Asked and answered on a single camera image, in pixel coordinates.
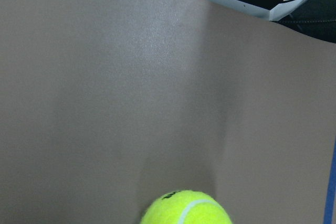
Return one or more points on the yellow tennis ball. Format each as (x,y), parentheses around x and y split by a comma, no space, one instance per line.
(185,206)

